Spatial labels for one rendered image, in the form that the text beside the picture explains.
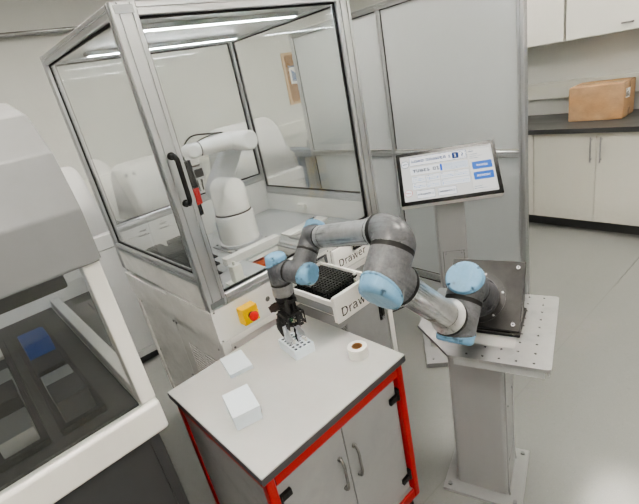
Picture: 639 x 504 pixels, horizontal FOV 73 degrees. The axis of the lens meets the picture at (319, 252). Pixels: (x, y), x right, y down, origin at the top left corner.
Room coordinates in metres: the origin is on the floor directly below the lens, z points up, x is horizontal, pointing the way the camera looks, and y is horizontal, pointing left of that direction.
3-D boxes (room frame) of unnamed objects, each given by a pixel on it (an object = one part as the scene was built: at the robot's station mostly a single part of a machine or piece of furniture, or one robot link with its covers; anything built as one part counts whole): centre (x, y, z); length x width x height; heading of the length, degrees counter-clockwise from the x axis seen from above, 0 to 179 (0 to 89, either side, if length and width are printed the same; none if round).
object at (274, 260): (1.36, 0.15, 1.11); 0.09 x 0.08 x 0.11; 49
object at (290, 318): (1.36, 0.15, 0.95); 0.09 x 0.08 x 0.12; 30
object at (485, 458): (1.33, -0.52, 0.38); 0.30 x 0.30 x 0.76; 56
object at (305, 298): (1.66, 0.01, 0.86); 0.40 x 0.26 x 0.06; 39
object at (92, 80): (1.85, 0.73, 1.52); 0.87 x 0.01 x 0.86; 39
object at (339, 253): (1.95, -0.17, 0.87); 0.29 x 0.02 x 0.11; 129
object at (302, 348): (1.39, 0.15, 0.78); 0.12 x 0.08 x 0.04; 30
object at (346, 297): (1.50, -0.12, 0.87); 0.29 x 0.02 x 0.11; 129
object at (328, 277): (1.66, 0.00, 0.87); 0.22 x 0.18 x 0.06; 39
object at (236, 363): (1.37, 0.39, 0.77); 0.13 x 0.09 x 0.02; 25
